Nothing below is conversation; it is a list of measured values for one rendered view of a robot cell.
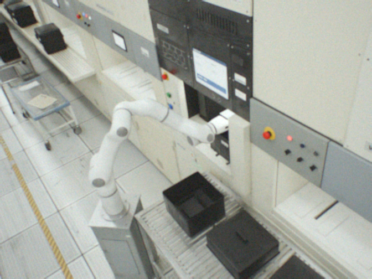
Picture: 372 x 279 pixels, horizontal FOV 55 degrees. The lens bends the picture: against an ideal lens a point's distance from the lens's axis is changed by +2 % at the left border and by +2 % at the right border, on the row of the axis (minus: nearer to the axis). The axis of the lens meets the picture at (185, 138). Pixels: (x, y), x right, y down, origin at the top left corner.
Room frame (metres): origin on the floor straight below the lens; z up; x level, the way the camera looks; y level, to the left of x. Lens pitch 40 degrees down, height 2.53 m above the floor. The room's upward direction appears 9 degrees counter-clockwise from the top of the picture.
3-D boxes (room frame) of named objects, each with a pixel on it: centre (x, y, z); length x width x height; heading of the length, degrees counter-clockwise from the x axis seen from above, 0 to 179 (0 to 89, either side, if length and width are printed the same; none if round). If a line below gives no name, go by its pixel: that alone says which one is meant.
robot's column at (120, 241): (1.53, 0.53, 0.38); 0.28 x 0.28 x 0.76; 75
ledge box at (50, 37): (4.19, 1.41, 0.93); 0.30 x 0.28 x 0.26; 27
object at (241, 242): (1.09, -0.22, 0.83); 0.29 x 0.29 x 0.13; 28
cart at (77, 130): (3.74, 1.63, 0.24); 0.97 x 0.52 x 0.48; 32
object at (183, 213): (1.40, 0.01, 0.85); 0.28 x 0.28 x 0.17; 28
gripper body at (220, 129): (1.61, -0.20, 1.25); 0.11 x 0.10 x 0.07; 120
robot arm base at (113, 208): (1.53, 0.53, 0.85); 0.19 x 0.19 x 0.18
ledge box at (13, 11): (5.22, 2.00, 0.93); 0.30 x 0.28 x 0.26; 32
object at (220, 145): (1.67, -0.30, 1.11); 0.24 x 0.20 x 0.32; 30
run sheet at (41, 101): (3.57, 1.56, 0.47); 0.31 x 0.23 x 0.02; 51
